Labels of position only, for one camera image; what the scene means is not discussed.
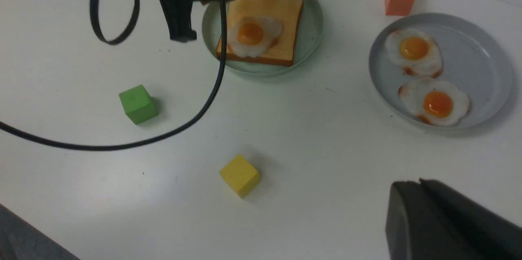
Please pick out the grey egg plate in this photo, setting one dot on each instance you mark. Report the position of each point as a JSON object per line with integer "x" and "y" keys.
{"x": 471, "y": 59}

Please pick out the green centre plate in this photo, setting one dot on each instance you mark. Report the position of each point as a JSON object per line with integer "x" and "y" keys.
{"x": 309, "y": 33}

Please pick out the toast slice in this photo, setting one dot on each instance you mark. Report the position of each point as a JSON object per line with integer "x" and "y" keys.
{"x": 287, "y": 11}

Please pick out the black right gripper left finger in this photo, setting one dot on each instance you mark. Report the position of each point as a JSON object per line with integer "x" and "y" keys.
{"x": 177, "y": 14}

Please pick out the fried egg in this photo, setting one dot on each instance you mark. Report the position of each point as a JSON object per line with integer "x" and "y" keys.
{"x": 434, "y": 102}
{"x": 253, "y": 36}
{"x": 414, "y": 52}

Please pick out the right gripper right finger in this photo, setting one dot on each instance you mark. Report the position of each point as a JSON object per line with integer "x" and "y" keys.
{"x": 429, "y": 220}

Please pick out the green cube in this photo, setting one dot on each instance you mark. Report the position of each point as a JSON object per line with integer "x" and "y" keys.
{"x": 138, "y": 105}

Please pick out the yellow cube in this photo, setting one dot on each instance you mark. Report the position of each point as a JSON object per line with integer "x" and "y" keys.
{"x": 240, "y": 176}

